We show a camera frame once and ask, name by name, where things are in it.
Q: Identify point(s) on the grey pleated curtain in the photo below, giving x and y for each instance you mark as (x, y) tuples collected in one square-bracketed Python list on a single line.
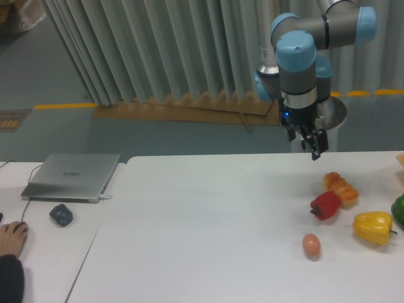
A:
[(127, 49)]

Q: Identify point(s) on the silver laptop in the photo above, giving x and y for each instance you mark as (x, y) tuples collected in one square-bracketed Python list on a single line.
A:
[(72, 177)]

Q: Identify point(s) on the yellow woven basket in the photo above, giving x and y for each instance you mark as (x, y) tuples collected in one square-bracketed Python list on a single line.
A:
[(400, 159)]

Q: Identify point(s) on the black computer mouse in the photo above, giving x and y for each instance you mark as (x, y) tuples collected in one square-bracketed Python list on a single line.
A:
[(23, 226)]

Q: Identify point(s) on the orange bread loaf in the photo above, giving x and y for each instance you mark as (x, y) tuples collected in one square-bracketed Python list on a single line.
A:
[(348, 195)]

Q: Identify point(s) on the white laptop plug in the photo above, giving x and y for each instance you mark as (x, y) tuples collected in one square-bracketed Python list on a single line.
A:
[(105, 197)]

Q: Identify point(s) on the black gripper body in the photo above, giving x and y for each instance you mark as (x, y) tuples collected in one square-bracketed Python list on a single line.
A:
[(302, 119)]

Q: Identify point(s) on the person's bare hand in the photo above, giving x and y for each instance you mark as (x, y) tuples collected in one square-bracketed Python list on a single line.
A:
[(11, 241)]

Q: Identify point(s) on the yellow bell pepper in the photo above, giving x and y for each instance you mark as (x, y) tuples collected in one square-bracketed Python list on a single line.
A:
[(375, 227)]

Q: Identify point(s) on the green bell pepper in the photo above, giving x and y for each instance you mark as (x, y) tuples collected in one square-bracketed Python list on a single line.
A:
[(397, 211)]

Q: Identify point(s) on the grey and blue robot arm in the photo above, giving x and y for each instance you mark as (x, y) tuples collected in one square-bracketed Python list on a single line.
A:
[(292, 73)]

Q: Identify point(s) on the brown cardboard sheet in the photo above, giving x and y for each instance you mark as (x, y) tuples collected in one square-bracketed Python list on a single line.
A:
[(156, 112)]

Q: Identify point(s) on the red bell pepper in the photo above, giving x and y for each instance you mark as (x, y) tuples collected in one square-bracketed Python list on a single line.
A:
[(325, 205)]

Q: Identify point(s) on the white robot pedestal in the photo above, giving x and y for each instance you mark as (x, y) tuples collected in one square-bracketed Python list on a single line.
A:
[(329, 142)]

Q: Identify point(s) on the brown egg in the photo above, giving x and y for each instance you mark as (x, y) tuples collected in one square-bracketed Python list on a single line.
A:
[(311, 244)]

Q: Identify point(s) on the black small case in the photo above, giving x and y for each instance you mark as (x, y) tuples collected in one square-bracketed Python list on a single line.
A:
[(61, 215)]

